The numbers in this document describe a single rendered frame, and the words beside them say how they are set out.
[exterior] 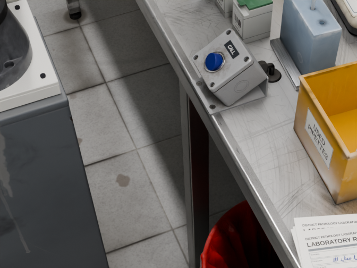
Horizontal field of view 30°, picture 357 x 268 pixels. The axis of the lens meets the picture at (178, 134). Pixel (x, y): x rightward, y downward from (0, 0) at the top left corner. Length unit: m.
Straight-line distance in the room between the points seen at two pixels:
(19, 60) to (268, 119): 0.35
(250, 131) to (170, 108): 1.21
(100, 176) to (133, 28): 0.64
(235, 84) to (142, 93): 1.27
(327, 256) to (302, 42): 0.30
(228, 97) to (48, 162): 0.31
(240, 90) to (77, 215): 0.42
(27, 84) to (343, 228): 0.47
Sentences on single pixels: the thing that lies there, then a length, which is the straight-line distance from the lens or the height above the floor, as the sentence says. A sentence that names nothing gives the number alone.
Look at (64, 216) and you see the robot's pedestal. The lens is 1.18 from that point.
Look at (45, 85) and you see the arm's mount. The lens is 0.95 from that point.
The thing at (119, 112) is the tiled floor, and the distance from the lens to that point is 2.10.
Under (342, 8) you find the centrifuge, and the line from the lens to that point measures 1.06.
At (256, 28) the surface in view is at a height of 0.90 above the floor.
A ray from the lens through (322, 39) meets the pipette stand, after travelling 0.90.
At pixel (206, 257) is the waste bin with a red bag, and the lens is 1.29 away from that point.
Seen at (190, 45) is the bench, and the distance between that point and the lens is 1.01.
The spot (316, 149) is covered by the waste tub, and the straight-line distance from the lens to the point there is 0.85.
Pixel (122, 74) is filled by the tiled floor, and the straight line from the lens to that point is 2.21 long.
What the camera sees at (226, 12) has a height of 0.89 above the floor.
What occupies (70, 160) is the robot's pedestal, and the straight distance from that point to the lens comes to 1.06.
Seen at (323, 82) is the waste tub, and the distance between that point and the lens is 0.86.
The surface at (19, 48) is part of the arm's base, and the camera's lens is 0.96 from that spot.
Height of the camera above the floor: 1.57
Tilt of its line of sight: 51 degrees down
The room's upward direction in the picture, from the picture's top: 3 degrees counter-clockwise
